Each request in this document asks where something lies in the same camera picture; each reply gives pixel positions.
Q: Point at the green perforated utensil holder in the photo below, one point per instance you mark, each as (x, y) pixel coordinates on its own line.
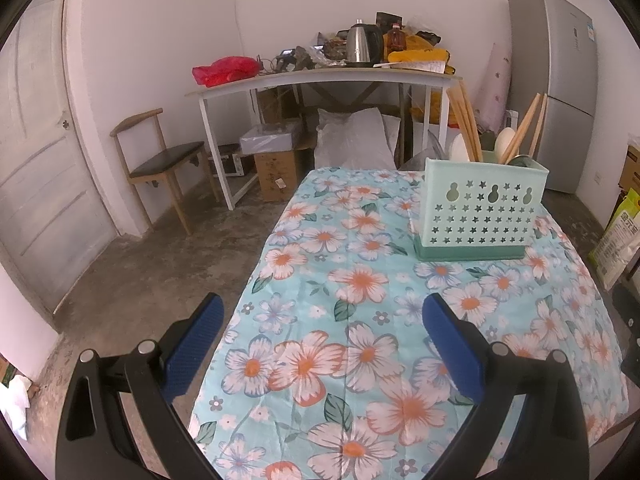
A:
(480, 220)

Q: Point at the white crumpled cloth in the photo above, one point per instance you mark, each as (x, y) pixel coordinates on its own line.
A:
(15, 400)

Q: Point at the wooden chair with dark seat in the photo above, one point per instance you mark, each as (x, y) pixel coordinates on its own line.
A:
(165, 157)

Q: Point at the dark crumpled bags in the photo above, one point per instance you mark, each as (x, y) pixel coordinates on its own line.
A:
(320, 52)

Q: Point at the yellow bag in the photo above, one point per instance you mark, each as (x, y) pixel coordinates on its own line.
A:
(420, 52)

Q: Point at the white notebook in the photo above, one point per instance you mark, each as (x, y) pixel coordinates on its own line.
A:
(420, 66)

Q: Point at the cream rice paddle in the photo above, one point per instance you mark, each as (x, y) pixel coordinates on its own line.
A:
(504, 140)

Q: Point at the white plastic spoon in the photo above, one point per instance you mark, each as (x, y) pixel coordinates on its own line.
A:
(459, 150)

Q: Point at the red plastic bag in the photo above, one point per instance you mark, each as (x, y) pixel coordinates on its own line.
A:
(225, 70)

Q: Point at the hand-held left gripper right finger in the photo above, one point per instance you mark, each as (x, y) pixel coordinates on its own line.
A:
(455, 350)

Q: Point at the metal spoon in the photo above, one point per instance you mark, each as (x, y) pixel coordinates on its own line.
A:
(522, 161)

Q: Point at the small black device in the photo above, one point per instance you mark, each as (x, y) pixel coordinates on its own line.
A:
(286, 54)

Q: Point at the floral blue tablecloth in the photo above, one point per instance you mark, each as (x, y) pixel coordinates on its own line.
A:
(350, 240)

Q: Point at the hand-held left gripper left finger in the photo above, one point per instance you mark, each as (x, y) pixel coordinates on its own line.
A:
(197, 345)

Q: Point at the pink rolled mat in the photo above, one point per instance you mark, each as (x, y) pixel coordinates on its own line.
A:
(495, 85)

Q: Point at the brown cardboard box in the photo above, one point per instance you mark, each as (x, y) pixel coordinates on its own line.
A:
(280, 175)

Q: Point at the grey refrigerator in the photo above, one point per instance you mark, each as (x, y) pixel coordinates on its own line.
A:
(555, 60)

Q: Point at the clear plastic bag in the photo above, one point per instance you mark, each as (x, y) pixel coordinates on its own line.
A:
(435, 145)

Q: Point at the white-legged grey-top table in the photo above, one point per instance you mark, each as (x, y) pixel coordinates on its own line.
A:
(325, 76)

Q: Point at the pile of wooden chopsticks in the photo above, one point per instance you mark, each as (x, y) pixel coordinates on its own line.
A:
(462, 115)

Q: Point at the amber oil bottle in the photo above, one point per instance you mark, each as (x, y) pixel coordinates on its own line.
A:
(396, 40)

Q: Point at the white plastic stool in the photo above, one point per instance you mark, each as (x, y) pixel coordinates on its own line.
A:
(509, 120)

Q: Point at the white panel door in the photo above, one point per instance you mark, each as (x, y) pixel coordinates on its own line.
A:
(45, 160)

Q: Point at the white wrapped box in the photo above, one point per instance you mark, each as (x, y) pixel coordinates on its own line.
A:
(267, 137)

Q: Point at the yellow-green printed sack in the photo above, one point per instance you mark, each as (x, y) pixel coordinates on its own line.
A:
(620, 245)

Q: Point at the white pillow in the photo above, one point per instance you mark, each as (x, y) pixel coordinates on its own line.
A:
(355, 140)

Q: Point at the open cardboard box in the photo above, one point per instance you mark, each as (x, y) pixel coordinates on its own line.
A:
(631, 170)

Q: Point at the steel electric kettle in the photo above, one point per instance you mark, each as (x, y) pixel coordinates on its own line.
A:
(362, 45)

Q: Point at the orange-yellow bag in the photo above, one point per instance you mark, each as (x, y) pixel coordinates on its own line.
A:
(432, 105)

